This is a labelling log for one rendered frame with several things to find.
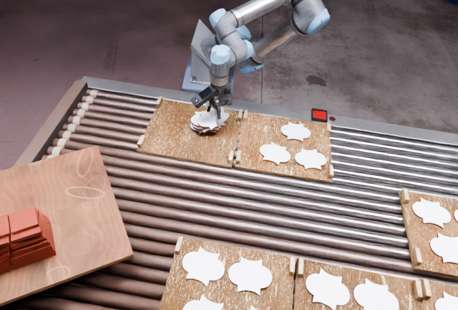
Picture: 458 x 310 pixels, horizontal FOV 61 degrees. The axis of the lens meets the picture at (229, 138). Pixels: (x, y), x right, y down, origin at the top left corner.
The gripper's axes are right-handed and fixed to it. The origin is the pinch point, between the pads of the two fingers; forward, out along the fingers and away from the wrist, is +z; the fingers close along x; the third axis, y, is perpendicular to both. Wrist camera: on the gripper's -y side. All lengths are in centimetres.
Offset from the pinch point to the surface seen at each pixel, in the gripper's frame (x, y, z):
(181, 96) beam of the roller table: 29.6, -2.0, 8.9
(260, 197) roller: -40.2, 1.9, 8.9
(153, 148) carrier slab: 0.3, -27.8, 6.8
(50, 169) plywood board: -4, -68, -4
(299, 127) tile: -16.1, 37.3, 5.7
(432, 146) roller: -50, 90, 9
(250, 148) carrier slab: -17.4, 10.3, 6.8
